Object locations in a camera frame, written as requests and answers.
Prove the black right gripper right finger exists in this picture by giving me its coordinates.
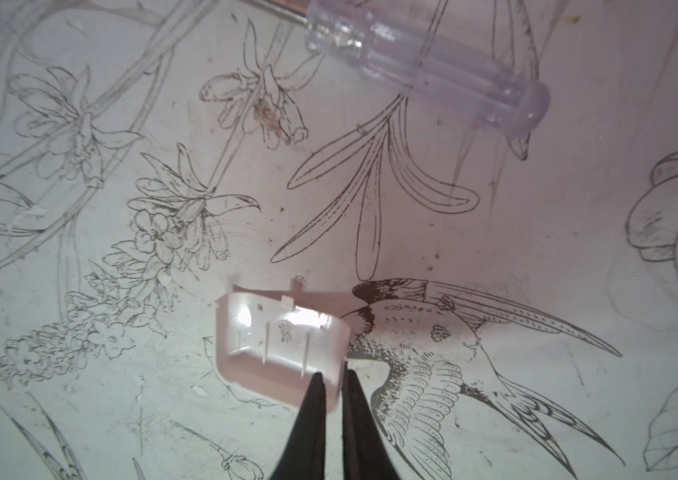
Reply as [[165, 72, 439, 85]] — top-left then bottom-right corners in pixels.
[[341, 369, 400, 480]]

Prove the clear handle screwdriver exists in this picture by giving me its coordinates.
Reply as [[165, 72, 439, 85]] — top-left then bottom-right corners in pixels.
[[255, 1, 550, 138]]

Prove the small remote battery cover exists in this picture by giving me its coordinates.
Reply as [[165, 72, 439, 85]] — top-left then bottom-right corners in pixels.
[[214, 292, 351, 412]]

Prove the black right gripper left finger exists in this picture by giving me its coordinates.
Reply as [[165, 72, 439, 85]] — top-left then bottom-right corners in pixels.
[[270, 373, 327, 480]]

